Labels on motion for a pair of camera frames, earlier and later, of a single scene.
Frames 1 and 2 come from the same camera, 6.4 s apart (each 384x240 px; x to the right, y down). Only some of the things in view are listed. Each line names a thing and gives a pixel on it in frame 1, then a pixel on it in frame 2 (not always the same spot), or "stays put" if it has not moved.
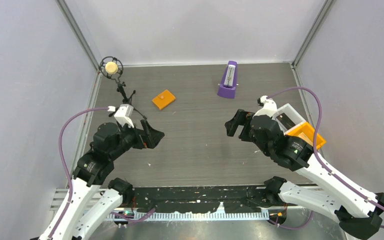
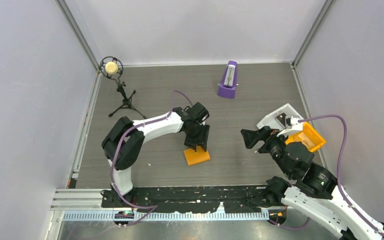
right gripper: x=242 y=118 -> x=264 y=134
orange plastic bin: x=306 y=131 stays put
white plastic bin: x=292 y=113 stays put
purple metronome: x=228 y=84 stays put
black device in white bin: x=286 y=121 stays put
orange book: x=163 y=99 -> x=192 y=157
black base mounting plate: x=201 y=199 stays put
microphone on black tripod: x=112 y=67 stays put
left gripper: x=149 y=137 -> x=200 y=140
